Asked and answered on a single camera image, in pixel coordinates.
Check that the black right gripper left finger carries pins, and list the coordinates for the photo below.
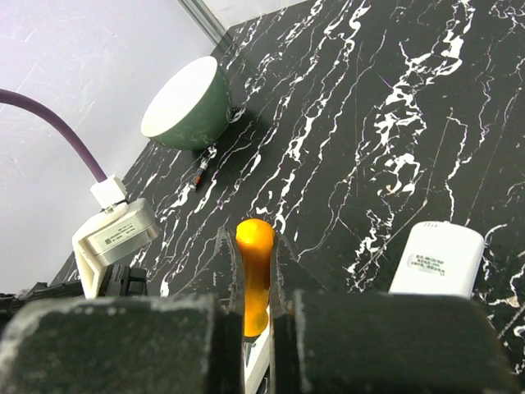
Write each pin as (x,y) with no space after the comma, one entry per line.
(191,342)

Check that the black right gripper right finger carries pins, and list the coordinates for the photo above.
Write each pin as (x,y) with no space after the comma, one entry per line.
(337,342)

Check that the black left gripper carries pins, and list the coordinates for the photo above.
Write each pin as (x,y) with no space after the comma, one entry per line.
(118,280)

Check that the black battery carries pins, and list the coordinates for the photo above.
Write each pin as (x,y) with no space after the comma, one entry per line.
(198,176)

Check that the white remote black batteries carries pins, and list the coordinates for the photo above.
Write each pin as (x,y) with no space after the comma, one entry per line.
(440,259)

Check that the white remote blue battery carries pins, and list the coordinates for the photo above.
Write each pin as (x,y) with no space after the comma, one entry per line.
(256,360)

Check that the cream ceramic bowl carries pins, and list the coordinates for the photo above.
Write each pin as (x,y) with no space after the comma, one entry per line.
(193,109)

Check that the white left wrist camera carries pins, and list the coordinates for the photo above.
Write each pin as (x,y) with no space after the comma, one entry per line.
(109,236)

